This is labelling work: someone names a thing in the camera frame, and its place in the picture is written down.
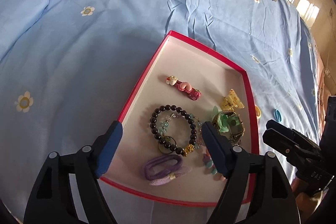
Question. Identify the pink cartoon hair clip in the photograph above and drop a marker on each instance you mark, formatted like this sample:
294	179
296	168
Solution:
184	87

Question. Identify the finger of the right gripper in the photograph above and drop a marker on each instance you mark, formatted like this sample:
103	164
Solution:
297	148
291	128

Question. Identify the yellow floral claw clip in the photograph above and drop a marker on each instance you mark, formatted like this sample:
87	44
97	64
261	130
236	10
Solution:
231	102

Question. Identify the gold wrist watch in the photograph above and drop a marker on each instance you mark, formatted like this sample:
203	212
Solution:
229	125

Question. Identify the blue floral bed sheet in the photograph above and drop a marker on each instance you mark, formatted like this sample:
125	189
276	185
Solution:
68	67

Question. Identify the red shallow box tray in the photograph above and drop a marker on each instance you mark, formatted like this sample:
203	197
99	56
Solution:
161	155

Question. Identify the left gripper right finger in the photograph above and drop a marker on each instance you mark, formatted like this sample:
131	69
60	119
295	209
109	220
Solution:
272	198

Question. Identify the person's right hand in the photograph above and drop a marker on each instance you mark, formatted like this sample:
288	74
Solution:
311	209

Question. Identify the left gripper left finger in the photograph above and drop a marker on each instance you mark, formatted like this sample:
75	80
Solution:
51	199

